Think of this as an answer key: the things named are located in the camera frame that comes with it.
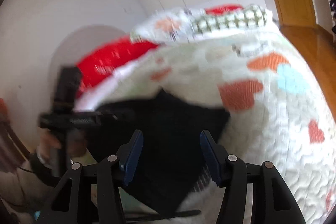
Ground black pants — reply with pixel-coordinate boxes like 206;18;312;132
85;90;230;214

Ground person's left hand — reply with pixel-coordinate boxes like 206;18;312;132
37;129;87;166

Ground red Happy pillow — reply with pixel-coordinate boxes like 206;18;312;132
76;34;158;98

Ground round grey headboard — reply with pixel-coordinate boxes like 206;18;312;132
48;25;126;97

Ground heart patterned quilt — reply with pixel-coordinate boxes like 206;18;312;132
75;26;335;223

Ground floral white pillow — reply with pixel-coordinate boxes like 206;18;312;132
130;7;204;45

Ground green white patterned pillow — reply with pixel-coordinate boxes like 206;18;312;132
192;5;273;35

